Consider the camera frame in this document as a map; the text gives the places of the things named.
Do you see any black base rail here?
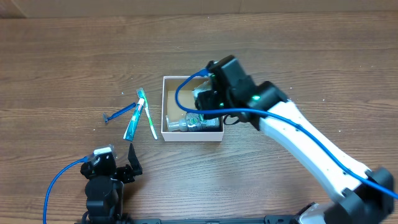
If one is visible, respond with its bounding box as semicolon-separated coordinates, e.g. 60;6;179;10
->
130;215;297;224

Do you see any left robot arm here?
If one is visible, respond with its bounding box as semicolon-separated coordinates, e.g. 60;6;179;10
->
80;144;142;223

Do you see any teal toothpaste tube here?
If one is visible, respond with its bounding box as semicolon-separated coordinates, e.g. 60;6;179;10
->
123;98;145;141

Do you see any blue right cable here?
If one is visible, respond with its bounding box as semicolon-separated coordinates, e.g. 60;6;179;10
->
174;68;398;200

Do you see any blue left cable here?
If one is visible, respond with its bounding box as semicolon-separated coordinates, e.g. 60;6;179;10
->
42;156;90;224

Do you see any clear bottle dark liquid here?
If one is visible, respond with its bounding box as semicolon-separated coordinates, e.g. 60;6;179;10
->
166;113;220;132

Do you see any blue disposable razor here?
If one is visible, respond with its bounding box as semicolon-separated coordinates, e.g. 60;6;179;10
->
102;103;136;124

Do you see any green white toothbrush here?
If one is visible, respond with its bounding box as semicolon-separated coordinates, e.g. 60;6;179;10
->
136;88;158;140

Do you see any blue cable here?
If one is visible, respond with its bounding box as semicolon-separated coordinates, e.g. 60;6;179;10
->
174;68;398;200
42;156;90;224

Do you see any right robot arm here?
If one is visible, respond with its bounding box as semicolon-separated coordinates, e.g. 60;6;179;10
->
194;55;395;223

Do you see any white cardboard box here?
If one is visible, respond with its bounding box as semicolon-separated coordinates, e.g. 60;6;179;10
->
161;76;224;142

